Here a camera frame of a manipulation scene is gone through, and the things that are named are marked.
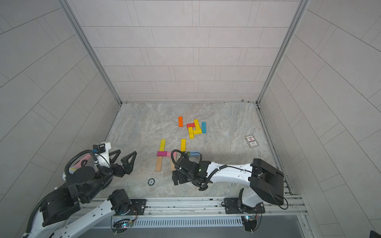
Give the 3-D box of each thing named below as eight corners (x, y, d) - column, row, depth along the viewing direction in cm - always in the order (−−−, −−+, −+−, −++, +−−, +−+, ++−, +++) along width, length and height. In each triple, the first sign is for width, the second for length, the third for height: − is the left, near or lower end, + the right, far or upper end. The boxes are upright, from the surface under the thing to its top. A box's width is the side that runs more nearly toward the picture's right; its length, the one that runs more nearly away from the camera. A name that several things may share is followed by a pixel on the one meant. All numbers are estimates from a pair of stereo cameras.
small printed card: (250, 148, 94) (251, 147, 92) (244, 137, 99) (245, 136, 97) (257, 146, 94) (259, 145, 93) (251, 136, 100) (252, 134, 98)
